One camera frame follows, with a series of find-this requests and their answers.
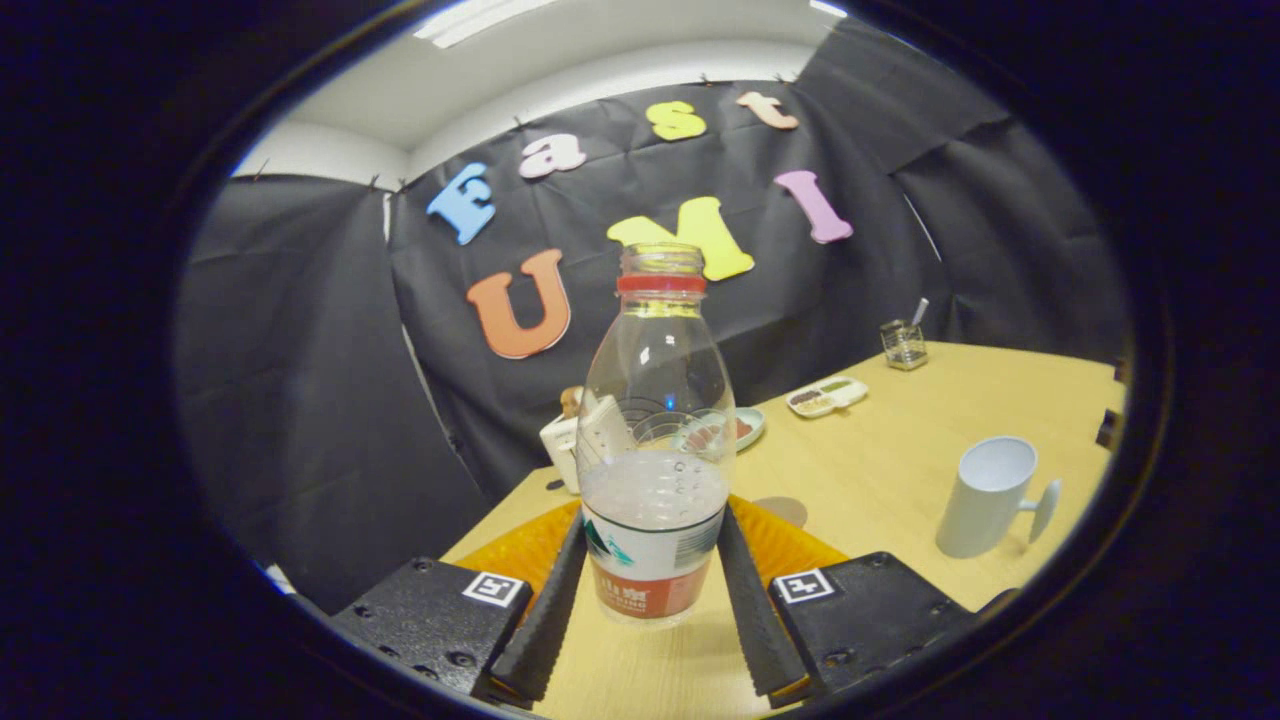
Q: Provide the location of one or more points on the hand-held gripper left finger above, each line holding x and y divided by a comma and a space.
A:
545, 620

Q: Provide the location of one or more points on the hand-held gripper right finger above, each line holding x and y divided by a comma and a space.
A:
762, 630

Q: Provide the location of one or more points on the round brown coaster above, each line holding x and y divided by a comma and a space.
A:
790, 510

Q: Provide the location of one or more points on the clear juice bottle red label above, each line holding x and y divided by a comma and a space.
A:
655, 560

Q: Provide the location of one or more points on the white toaster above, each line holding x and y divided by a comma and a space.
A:
560, 445

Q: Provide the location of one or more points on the wooden table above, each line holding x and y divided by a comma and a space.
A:
880, 480

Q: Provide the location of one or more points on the pale green plate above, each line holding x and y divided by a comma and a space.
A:
757, 428

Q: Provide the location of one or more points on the toast slice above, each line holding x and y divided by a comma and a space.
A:
570, 402

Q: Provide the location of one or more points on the small white rectangular dish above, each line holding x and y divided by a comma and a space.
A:
825, 398

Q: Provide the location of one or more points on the small clear glass jar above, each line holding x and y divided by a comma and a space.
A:
904, 345

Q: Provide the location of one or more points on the small black table clamp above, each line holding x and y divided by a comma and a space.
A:
1108, 430

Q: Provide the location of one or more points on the long ceiling light panel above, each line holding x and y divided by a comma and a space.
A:
470, 20

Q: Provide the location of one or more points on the small ceiling light panel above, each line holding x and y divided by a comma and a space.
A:
825, 8

